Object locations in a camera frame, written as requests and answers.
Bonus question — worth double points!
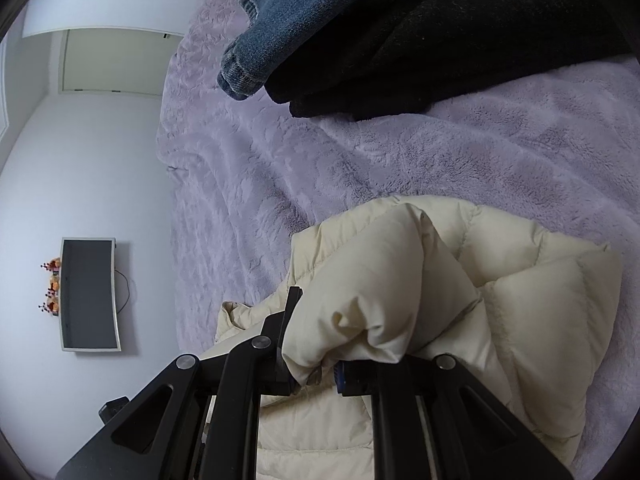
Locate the folded black garment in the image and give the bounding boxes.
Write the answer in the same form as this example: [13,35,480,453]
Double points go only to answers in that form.
[265,0,639,120]

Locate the purple embossed bed blanket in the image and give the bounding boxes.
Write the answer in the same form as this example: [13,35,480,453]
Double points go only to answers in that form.
[157,0,639,479]

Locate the folded blue jeans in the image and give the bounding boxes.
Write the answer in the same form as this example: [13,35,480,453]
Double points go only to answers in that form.
[217,0,352,101]

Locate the beige quilted down jacket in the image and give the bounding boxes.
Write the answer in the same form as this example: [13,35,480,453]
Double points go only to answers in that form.
[216,196,623,479]

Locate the wall mounted curved monitor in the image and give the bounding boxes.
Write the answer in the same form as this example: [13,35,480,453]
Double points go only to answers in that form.
[58,237,122,353]

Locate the orange flower decoration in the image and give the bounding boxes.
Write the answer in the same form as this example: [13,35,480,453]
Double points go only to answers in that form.
[39,257,61,316]

